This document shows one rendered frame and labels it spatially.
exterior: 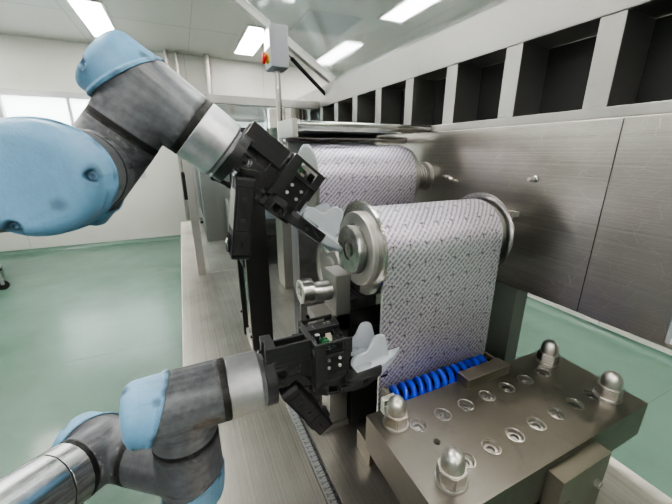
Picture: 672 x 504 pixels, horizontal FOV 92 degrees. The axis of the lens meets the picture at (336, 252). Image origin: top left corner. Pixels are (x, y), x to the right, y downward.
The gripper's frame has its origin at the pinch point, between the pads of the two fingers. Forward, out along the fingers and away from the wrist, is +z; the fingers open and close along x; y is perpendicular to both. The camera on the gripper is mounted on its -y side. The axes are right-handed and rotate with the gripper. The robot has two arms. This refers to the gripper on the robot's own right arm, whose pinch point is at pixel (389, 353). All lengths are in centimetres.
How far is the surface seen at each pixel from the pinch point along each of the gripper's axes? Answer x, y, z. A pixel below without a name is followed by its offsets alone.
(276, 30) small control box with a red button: 58, 60, 0
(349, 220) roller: 7.9, 20.1, -3.4
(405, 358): -0.3, -1.7, 2.9
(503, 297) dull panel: 4.1, 1.8, 30.4
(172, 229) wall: 556, -93, -54
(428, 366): -0.3, -4.8, 8.0
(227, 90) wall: 556, 125, 56
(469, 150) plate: 17.3, 30.6, 30.1
